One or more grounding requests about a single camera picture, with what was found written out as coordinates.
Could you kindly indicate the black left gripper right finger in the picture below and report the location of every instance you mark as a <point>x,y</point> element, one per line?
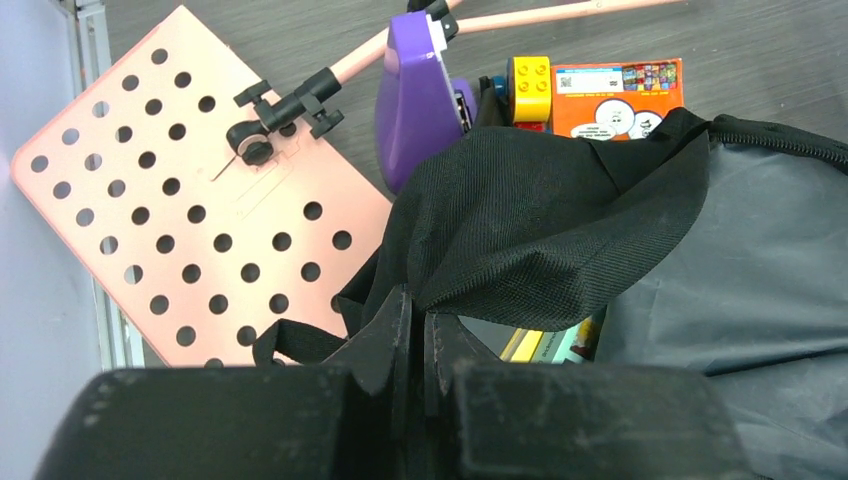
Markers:
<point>587,421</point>

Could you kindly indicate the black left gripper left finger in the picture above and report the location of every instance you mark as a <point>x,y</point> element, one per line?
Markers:
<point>333,420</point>

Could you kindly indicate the teal paperback book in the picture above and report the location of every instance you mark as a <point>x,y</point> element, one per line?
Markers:
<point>574,345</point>

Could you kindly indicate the black student backpack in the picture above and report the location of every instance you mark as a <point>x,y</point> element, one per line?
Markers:
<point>715,247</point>

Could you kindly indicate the pink perforated stand plate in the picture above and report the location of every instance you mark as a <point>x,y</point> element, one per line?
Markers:
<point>201,251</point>

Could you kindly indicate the purple plastic stapler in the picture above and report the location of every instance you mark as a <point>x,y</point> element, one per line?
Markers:
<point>420,110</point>

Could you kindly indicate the yellow toy brick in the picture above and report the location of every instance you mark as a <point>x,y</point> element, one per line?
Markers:
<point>529,89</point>

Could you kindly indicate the orange picture book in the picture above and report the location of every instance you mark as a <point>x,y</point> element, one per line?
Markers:
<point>614,101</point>

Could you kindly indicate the pink folding stand legs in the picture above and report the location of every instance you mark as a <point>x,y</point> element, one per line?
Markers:
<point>250,140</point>

